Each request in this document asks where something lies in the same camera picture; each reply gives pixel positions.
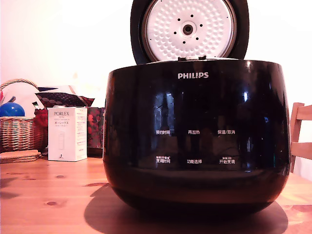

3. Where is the black rice cooker lid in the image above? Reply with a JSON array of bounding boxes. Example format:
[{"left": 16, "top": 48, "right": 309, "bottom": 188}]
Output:
[{"left": 130, "top": 0, "right": 250, "bottom": 65}]

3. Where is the black Philips rice cooker body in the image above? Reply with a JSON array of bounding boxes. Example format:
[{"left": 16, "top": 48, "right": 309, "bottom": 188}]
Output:
[{"left": 102, "top": 59, "right": 292, "bottom": 215}]

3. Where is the dark red floral bag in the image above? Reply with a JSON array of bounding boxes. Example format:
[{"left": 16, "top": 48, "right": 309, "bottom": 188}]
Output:
[{"left": 86, "top": 106, "right": 106, "bottom": 156}]

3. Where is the white Porlex box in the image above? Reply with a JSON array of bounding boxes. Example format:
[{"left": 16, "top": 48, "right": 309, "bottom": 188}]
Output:
[{"left": 47, "top": 107, "right": 88, "bottom": 162}]

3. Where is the dark dotted fabric pouch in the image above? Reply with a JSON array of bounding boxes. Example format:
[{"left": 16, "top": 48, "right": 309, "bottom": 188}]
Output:
[{"left": 35, "top": 91, "right": 96, "bottom": 108}]

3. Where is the red crochet cloth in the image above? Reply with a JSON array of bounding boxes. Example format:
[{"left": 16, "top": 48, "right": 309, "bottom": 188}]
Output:
[{"left": 34, "top": 108, "right": 49, "bottom": 147}]

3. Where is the white printed cloth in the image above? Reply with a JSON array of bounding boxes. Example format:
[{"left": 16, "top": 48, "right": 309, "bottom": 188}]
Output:
[{"left": 0, "top": 84, "right": 45, "bottom": 111}]

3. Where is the wooden chair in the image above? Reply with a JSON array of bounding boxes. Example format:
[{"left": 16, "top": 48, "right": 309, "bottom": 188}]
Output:
[{"left": 290, "top": 102, "right": 312, "bottom": 174}]

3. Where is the blue ball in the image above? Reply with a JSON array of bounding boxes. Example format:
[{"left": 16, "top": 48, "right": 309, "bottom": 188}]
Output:
[{"left": 0, "top": 102, "right": 26, "bottom": 118}]

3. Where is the wicker basket with handle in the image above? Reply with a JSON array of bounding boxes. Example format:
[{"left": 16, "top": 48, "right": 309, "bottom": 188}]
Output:
[{"left": 0, "top": 78, "right": 48, "bottom": 154}]

